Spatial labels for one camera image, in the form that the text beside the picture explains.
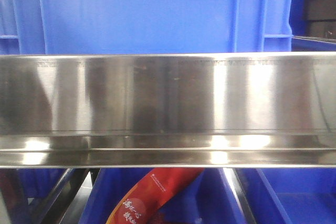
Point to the blue bin centre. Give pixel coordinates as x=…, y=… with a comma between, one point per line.
x=208, y=199

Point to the blue bin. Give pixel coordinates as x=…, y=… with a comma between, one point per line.
x=208, y=199
x=290, y=195

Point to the blue bin right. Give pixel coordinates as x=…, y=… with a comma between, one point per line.
x=290, y=195

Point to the red snack package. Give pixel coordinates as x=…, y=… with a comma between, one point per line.
x=150, y=193

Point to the large blue plastic crate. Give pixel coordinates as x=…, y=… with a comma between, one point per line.
x=143, y=26

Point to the stainless steel conveyor rail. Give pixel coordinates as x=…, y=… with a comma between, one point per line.
x=263, y=109

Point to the steel frame strut right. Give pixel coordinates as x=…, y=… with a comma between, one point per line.
x=239, y=194

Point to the steel frame strut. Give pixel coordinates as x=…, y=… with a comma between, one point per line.
x=239, y=194
x=54, y=206

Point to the steel frame strut left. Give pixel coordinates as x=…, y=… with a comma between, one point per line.
x=54, y=206

